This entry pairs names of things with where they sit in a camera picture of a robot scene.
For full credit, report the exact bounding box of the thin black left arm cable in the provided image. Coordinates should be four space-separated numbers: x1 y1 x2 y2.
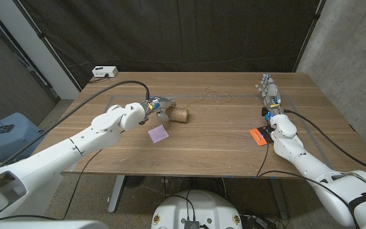
0 148 104 222

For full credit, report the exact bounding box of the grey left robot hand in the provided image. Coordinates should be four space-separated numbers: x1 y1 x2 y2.
140 96 177 123

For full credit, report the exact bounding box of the white power outlet box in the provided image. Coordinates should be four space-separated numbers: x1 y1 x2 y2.
91 66 119 78

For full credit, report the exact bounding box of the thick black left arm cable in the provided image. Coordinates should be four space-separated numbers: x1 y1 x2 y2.
0 80 151 169

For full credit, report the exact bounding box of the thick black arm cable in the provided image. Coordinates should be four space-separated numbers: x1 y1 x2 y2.
0 80 151 169
283 109 366 175

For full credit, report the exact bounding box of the grey power strip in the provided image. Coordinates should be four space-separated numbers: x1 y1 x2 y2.
242 215 278 229

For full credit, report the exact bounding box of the black backdrop curtain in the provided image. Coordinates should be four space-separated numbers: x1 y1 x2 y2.
13 0 322 90

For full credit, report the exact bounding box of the black backdrop stand pole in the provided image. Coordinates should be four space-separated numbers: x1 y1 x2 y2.
13 0 83 92
293 0 327 73

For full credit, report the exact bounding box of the brown twine spool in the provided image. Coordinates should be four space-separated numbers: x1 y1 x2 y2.
165 87 233 124

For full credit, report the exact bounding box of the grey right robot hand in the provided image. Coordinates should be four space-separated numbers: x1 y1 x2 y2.
255 73 284 118

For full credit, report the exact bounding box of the grey table leg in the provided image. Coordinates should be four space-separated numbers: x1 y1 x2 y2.
107 174 126 214

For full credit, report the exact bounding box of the blue plastic container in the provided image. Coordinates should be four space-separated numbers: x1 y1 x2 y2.
0 112 46 162

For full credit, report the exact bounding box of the orange and black package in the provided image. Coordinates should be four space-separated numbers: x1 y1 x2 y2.
248 125 278 147

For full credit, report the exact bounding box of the black torso cable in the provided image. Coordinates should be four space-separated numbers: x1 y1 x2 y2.
169 190 197 223

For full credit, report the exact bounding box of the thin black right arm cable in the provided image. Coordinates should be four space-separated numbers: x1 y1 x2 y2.
255 141 360 229

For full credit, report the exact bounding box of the pink sticky note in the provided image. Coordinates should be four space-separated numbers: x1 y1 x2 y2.
147 124 170 144

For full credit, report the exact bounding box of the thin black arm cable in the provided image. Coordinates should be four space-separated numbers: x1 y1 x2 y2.
0 148 104 222
255 141 360 229

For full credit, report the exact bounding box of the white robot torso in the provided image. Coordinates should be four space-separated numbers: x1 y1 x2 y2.
151 190 243 229

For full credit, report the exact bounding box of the black ribbed round object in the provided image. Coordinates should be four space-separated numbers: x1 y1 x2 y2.
124 175 146 189

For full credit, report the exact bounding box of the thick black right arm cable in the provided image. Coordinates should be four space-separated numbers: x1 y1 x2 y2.
283 109 366 175

